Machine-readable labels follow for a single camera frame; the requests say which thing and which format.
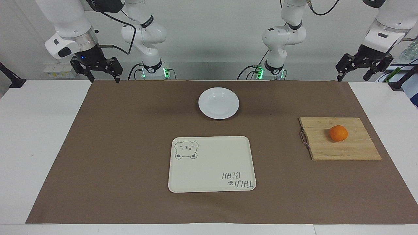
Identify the black stand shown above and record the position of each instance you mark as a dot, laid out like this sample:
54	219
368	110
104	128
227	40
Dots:
9	80
403	81

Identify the orange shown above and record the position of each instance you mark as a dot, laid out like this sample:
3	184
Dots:
338	133

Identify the cream tray with bear print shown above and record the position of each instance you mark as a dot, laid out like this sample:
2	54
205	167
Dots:
209	166

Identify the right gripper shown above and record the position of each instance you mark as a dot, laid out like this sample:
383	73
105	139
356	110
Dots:
91	58

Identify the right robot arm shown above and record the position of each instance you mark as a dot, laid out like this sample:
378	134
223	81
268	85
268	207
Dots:
67	19

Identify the white round plate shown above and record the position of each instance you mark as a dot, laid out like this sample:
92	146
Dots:
218	103

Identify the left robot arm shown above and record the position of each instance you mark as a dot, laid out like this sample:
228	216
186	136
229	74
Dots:
284	36

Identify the white power strip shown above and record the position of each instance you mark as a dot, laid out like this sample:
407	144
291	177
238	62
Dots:
58	71

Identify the wooden cutting board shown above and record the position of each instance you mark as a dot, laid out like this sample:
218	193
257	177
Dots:
352	148

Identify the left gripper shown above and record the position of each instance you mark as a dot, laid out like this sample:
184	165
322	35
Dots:
372	55

